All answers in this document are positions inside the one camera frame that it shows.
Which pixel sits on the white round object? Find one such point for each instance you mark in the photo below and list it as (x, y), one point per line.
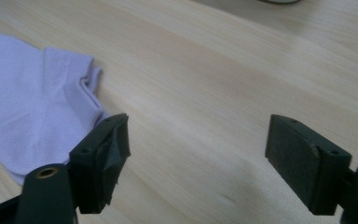
(279, 1)

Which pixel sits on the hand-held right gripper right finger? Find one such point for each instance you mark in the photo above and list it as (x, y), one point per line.
(295, 158)

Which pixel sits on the lavender sock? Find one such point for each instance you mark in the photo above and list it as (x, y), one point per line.
(28, 102)

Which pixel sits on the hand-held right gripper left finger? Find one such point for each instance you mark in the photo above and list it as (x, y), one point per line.
(102, 161)

